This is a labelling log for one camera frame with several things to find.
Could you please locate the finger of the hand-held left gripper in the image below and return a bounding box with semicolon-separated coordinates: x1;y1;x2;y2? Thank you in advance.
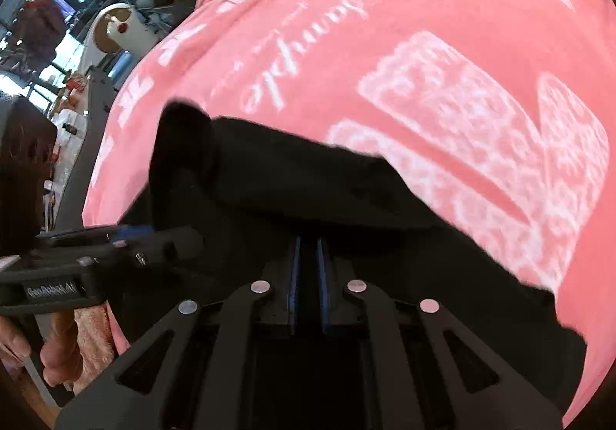
33;224;157;250
99;227;204;269

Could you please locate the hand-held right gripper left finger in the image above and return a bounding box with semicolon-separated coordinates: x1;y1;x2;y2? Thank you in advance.
55;236;302;430

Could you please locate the grey metal frame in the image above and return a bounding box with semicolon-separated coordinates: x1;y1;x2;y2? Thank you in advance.
54;68;122;238

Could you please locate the pink printed blanket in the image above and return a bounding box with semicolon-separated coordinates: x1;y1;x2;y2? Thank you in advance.
82;0;616;428

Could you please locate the person's left hand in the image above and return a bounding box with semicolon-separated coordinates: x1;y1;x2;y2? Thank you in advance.
0;309;82;387

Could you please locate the grey-blue cloth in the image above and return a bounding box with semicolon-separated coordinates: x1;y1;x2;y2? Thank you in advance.
118;0;194;29

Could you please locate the dark object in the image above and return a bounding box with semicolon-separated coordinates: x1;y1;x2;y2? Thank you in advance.
0;97;59;257

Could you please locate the white round appliance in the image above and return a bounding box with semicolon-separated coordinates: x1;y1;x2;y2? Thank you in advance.
79;3;161;74

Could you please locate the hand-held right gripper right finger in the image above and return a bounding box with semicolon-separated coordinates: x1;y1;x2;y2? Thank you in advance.
316;237;564;430

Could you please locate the black garment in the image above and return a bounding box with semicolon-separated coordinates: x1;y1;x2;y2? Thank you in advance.
113;100;588;430

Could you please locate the pink fuzzy cloth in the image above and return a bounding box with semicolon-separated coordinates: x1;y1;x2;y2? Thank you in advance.
72;305;119;395

